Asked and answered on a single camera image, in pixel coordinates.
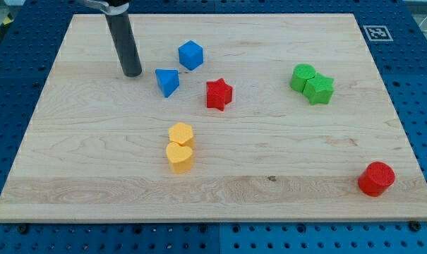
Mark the yellow hexagon block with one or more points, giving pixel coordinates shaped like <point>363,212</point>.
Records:
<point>182,134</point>

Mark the blue cube block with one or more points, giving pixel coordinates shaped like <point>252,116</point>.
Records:
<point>190,55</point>

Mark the light wooden board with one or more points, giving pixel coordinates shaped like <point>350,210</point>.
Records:
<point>95,148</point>

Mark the yellow heart block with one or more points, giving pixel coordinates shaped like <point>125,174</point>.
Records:
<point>180,158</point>

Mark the red cylinder block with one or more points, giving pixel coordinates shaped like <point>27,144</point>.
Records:
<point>376,179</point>

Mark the white fiducial marker tag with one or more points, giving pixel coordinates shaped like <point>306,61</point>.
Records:
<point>377,33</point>

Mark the blue triangle block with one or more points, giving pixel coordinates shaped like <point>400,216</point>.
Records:
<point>167,81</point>

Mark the green star block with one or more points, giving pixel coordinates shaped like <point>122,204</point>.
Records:
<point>319,89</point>

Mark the red star block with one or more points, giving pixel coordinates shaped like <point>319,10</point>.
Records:
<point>219,94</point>

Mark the green cylinder block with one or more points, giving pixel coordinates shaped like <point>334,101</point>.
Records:
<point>301,73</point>

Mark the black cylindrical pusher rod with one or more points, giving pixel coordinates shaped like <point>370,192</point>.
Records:
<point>120,28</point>

